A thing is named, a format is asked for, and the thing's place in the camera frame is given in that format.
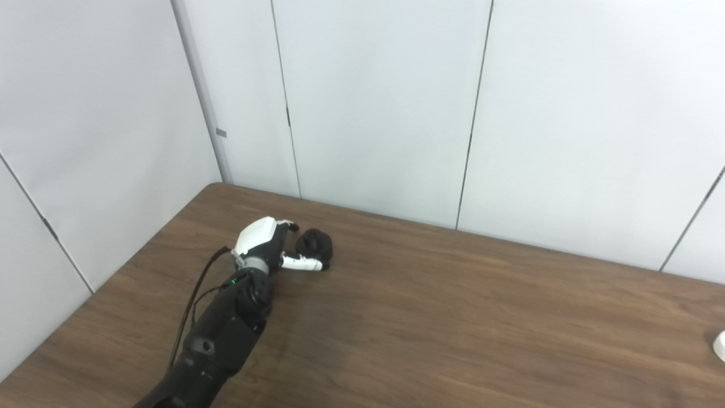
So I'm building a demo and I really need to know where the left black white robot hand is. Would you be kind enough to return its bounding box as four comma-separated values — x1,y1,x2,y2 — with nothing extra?
231,217,330,273

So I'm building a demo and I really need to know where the round black plastic part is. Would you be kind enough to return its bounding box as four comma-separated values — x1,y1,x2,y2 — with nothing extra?
296,228,334,270

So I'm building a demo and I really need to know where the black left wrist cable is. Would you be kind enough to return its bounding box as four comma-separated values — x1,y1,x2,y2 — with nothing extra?
168,245,233,369

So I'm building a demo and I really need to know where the thin black left arm wire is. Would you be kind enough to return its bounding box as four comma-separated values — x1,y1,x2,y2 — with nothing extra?
191,283,233,326

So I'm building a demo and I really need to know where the gray wall corner post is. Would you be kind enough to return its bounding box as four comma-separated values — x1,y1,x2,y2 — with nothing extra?
170,0,234,185

